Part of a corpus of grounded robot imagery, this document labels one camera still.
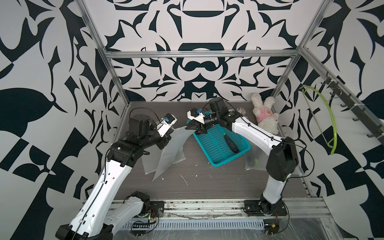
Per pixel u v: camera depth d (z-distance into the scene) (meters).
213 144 0.97
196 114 0.65
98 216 0.37
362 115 0.55
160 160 0.73
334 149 0.67
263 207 0.66
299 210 0.74
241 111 1.11
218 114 0.66
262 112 1.02
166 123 0.56
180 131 0.71
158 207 0.74
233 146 0.93
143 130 0.50
